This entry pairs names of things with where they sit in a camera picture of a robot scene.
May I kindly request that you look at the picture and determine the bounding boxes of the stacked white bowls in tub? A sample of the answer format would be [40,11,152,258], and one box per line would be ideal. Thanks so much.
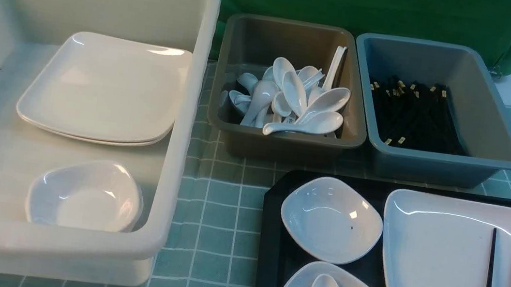
[25,159,144,233]

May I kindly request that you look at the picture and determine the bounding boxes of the brown plastic spoon bin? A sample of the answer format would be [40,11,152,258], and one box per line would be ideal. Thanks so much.
[207,14,367,166]

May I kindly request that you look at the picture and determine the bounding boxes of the large white square plate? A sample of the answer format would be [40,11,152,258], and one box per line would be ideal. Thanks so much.
[382,189,511,287]

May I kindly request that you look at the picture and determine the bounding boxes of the stacked white square plates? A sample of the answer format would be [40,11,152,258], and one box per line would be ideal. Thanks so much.
[16,31,193,144]

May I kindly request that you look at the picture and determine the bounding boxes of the pile of black chopsticks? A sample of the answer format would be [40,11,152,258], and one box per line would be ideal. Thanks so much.
[370,75,470,156]

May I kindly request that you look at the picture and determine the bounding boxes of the pile of white soup spoons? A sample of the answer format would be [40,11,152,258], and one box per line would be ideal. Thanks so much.
[217,45,351,139]

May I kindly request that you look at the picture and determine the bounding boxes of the blue-grey plastic chopstick bin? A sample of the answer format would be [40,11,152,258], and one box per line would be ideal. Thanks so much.
[356,33,511,188]

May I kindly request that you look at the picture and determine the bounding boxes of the black plastic serving tray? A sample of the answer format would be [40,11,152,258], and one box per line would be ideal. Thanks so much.
[255,170,511,287]

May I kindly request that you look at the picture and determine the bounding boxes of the green checked tablecloth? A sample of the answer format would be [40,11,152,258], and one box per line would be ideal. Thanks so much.
[0,63,511,287]

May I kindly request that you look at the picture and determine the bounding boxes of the large white plastic tub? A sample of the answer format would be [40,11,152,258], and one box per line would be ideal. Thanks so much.
[0,0,220,287]

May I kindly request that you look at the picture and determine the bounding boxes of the white bowl with speck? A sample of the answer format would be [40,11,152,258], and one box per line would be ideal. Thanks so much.
[281,177,383,265]

